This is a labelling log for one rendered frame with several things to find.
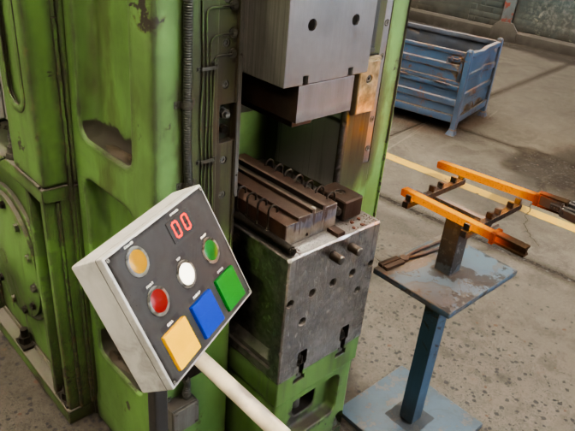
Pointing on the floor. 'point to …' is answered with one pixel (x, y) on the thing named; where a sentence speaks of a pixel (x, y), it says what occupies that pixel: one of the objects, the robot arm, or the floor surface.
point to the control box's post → (157, 410)
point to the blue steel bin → (447, 73)
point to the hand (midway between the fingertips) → (552, 203)
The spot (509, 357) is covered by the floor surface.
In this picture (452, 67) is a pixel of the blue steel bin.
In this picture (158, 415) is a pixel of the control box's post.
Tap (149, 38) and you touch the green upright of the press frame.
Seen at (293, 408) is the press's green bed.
